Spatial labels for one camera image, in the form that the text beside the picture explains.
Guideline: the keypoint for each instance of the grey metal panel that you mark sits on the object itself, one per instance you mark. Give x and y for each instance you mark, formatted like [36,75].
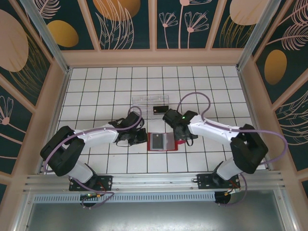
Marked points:
[154,219]

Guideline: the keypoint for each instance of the red card holder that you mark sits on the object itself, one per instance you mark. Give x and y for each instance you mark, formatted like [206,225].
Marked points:
[169,142]

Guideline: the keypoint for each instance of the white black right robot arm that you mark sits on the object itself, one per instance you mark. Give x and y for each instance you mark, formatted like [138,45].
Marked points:
[216,131]

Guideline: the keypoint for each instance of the dark grey chip card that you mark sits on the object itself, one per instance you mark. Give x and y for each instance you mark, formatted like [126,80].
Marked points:
[158,142]

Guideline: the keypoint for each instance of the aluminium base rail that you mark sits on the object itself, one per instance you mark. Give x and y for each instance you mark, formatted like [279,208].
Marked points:
[154,183]

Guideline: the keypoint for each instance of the clear acrylic card stand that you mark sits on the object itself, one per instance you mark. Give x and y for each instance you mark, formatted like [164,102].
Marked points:
[144,101]

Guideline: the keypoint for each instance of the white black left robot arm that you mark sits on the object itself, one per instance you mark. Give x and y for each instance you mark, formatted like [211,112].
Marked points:
[96,136]

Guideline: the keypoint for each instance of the aluminium frame post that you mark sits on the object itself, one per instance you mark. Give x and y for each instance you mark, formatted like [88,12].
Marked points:
[254,36]
[54,47]

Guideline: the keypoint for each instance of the aluminium side rail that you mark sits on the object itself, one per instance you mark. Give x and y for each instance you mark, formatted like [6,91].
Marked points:
[63,91]
[245,91]

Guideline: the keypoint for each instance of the black credit card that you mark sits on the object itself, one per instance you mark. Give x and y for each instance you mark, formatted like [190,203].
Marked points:
[160,110]

